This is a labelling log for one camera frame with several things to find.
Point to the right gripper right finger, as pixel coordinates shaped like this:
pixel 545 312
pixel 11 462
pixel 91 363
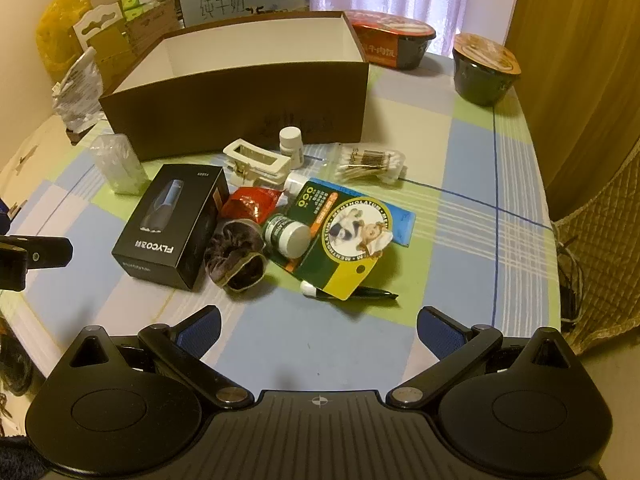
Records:
pixel 461 352

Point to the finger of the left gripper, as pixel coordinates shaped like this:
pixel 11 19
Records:
pixel 43 252

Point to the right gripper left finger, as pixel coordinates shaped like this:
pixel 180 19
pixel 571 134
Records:
pixel 180 349

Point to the dark brown velvet scrunchie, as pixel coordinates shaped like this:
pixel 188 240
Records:
pixel 234 257

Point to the clear plastic floss pick box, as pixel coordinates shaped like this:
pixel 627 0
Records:
pixel 116 160

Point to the black Flyco shaver box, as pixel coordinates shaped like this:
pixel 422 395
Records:
pixel 165 238

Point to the blue cream tube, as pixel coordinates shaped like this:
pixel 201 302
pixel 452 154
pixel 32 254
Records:
pixel 403 220

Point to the black pen white tip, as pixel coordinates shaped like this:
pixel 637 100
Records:
pixel 360 293

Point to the green bottle white cap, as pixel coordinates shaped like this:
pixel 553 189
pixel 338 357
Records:
pixel 288 237

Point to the red snack packet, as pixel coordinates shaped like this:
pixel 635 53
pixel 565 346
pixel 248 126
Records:
pixel 251 203

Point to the cream white plastic clip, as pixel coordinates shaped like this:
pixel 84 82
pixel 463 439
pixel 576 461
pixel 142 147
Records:
pixel 251 165

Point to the cotton swabs plastic bag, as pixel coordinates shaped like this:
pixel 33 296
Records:
pixel 365 163

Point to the small white pill bottle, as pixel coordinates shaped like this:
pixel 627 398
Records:
pixel 291 145

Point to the crumpled silver foil bag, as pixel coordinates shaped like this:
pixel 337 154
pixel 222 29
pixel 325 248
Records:
pixel 76 98

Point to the checkered tablecloth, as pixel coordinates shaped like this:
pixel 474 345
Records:
pixel 482 250

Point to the wicker chair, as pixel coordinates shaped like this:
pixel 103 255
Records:
pixel 603 237

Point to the yellow plastic bag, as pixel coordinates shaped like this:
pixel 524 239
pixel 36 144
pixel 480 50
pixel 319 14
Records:
pixel 56 40

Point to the cardboard boxes stack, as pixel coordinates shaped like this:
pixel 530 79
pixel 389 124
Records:
pixel 121 32

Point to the brown cardboard storage box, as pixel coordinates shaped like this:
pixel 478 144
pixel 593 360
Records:
pixel 197 89

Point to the orange lid instant noodle bowl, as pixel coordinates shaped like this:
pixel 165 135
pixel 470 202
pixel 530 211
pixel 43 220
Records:
pixel 483 69

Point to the red lid instant noodle bowl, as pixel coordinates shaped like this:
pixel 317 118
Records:
pixel 391 40

